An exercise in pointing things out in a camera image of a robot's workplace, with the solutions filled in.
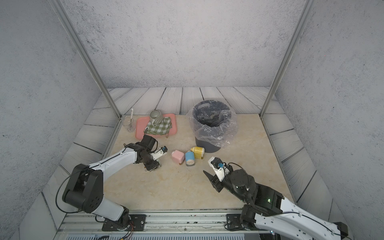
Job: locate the ribbed grey cup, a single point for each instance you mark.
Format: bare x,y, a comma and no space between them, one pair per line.
156,117

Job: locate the clear plastic bin liner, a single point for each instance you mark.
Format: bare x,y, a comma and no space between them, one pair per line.
231,130

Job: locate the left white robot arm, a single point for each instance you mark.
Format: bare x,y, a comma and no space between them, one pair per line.
85,185

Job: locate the green checkered cloth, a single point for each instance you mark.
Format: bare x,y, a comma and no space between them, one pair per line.
160,129

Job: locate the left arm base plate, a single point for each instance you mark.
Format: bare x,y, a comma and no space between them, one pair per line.
138,222

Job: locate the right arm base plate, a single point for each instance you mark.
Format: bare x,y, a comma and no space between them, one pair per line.
235,222

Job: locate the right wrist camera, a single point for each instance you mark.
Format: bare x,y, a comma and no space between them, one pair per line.
220,168

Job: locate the blue pencil sharpener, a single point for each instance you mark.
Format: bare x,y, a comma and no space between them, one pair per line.
190,159

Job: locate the right metal frame post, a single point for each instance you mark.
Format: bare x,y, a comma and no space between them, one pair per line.
305,15

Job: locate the pink pencil sharpener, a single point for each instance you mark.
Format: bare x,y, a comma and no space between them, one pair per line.
178,157

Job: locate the metal frame post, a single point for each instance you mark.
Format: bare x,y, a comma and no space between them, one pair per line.
70,30
305,15

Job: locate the aluminium mounting rail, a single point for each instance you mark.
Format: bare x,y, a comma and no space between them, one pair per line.
207,224

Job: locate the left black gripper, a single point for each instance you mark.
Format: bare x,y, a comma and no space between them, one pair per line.
155,164

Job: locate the left metal frame post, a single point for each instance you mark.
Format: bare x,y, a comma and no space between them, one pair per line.
70,30

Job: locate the dark grey trash bin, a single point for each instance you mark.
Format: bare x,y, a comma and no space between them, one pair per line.
210,120

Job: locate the pink plastic tray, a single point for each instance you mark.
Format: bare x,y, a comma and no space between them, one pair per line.
141,124

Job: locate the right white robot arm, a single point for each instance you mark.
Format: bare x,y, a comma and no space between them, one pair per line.
266,209

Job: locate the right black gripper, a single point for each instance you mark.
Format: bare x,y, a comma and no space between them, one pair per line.
215,183

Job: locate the clear glass with stick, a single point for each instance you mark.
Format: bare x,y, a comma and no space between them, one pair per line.
129,122

